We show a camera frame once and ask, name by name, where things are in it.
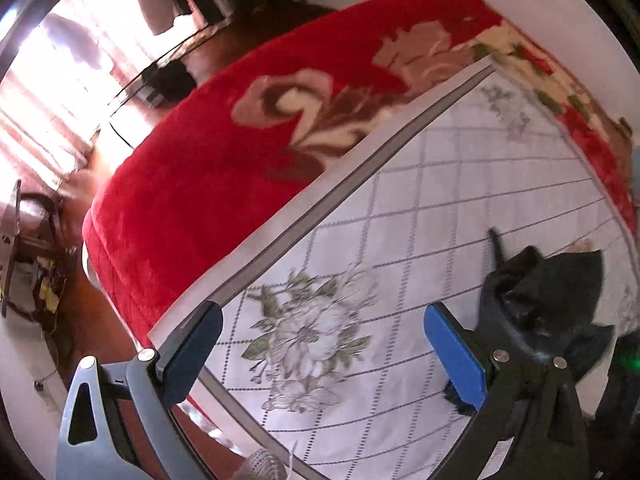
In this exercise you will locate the person's grey fleece clothing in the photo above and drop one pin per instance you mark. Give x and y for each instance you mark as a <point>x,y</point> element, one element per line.
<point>260,466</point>

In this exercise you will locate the black leather jacket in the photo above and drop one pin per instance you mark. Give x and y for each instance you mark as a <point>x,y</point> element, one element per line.
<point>540,300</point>

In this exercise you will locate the black bundle on floor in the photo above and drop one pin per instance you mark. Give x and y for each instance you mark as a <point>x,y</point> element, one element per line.
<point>167,82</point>

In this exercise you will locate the pink sheer curtain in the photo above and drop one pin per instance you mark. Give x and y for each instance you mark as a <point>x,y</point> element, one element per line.
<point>55,100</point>

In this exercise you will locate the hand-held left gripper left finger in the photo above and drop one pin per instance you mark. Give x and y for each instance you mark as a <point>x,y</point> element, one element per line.
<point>197,342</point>

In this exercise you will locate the white diamond-patterned floral cloth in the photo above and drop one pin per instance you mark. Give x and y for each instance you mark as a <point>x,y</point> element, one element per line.
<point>410,260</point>

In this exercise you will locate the red floral blanket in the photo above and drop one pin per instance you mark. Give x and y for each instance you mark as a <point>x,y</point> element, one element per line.
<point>210,160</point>

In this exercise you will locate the dark wooden chair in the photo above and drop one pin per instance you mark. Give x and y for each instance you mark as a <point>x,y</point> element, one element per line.
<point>30,245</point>

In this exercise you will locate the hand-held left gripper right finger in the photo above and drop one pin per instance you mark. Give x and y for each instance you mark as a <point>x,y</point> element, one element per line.
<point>455,350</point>

